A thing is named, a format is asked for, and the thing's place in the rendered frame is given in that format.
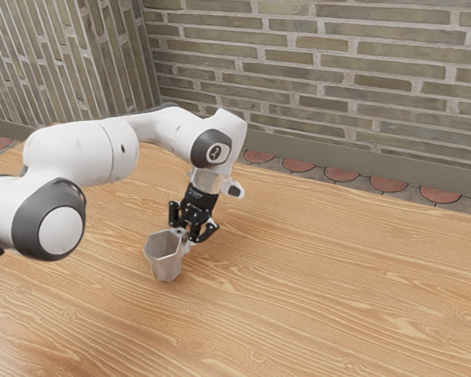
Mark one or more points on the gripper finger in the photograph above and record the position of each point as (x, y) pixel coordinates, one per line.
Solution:
(175, 216)
(204, 233)

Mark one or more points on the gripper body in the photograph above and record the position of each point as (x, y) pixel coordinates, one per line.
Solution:
(198, 204)

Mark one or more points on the grey faceted mug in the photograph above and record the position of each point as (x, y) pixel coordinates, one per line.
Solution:
(165, 255)

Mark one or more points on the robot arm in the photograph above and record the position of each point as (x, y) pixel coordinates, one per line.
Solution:
(102, 153)

